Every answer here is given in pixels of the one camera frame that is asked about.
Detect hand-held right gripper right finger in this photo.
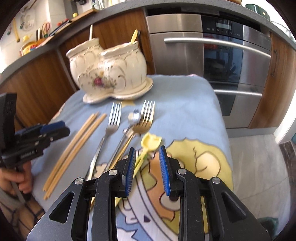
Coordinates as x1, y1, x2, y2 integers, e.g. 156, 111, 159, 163
159, 146, 271, 241

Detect yellow tulip spoon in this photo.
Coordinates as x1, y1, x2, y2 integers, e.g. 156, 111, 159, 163
114, 133, 163, 205

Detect wooden cutting board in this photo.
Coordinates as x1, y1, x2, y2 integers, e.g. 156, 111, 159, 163
69, 9, 98, 23

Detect yellow label jar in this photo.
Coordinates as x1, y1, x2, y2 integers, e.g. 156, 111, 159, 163
20, 41, 38, 56

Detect person's left hand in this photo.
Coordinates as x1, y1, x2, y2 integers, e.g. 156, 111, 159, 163
0, 162, 33, 195

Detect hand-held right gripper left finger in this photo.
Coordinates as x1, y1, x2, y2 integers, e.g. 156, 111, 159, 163
26, 147, 137, 241

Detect yellow hose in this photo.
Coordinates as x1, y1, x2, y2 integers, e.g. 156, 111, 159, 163
13, 18, 21, 42

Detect green kitchen appliance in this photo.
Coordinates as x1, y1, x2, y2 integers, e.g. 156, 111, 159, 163
245, 3, 271, 21

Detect cream ceramic utensil holder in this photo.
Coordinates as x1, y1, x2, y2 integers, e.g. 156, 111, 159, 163
66, 38, 154, 105

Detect stainless steel oven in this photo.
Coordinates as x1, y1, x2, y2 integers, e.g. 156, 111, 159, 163
146, 9, 272, 129

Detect printed blue blanket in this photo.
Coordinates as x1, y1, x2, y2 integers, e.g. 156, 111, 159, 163
30, 74, 234, 241

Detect white wall socket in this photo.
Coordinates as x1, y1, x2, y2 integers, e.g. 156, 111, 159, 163
20, 14, 36, 31

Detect wooden knife block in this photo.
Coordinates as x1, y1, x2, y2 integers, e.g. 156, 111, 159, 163
35, 28, 47, 41

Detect silver flower-ended spoon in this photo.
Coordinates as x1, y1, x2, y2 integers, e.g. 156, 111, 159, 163
107, 109, 142, 171

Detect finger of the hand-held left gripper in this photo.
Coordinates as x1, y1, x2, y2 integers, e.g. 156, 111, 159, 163
23, 127, 71, 151
16, 120, 67, 138

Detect silver fork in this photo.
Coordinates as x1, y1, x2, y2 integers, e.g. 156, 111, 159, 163
84, 101, 122, 181
139, 100, 155, 126

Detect wooden base cabinet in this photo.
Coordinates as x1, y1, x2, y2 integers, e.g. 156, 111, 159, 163
248, 32, 290, 129
0, 9, 151, 130

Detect grey speckled countertop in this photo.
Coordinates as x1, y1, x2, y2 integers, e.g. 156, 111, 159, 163
0, 0, 296, 75

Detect person's left forearm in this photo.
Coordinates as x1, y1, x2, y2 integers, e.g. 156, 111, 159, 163
0, 185, 45, 241

